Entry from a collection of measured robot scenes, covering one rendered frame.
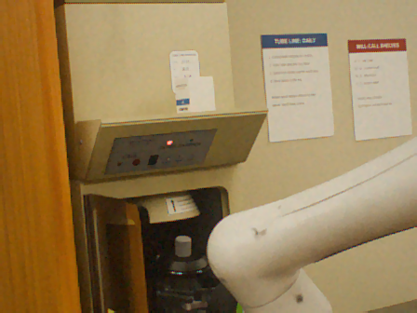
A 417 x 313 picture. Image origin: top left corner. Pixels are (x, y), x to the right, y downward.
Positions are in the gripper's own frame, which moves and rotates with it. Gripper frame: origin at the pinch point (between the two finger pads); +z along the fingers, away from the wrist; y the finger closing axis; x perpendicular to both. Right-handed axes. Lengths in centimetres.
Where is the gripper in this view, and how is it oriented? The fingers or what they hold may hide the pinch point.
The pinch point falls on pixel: (182, 287)
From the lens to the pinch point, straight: 147.3
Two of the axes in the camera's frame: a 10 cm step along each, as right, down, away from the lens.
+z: -4.8, 0.0, 8.8
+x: 0.9, 10.0, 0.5
